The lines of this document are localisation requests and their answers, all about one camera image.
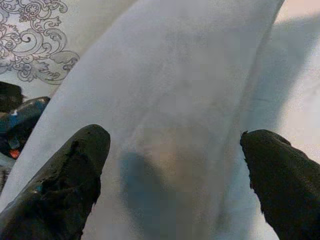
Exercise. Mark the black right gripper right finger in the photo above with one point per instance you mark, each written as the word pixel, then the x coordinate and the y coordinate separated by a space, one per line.
pixel 287 190

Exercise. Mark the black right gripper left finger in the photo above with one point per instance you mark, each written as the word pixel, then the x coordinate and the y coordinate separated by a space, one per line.
pixel 57 190

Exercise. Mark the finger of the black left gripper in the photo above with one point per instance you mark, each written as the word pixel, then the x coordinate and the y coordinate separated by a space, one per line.
pixel 10 96

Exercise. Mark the grey square pillow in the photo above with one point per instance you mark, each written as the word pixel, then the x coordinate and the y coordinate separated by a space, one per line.
pixel 162 75

